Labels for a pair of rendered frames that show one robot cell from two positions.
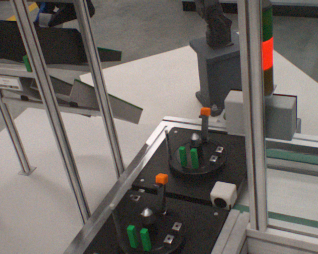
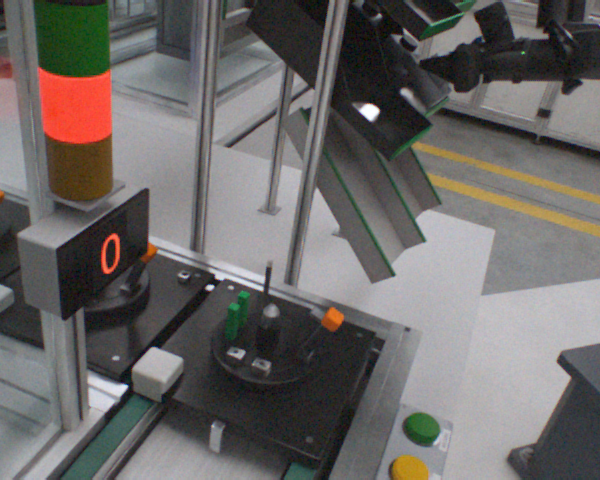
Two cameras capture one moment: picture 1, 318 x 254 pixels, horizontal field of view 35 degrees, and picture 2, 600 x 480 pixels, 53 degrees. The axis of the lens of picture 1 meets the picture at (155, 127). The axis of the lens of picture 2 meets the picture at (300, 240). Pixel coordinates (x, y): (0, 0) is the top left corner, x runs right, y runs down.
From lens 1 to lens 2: 106 cm
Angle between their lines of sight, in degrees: 62
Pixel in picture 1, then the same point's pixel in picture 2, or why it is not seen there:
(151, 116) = (493, 362)
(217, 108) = (527, 459)
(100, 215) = (176, 253)
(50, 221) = (237, 253)
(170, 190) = (196, 315)
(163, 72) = not seen: outside the picture
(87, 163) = (355, 284)
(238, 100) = not seen: hidden behind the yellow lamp
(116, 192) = (218, 268)
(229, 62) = (596, 416)
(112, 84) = (589, 315)
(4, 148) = not seen: hidden behind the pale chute
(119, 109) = (350, 224)
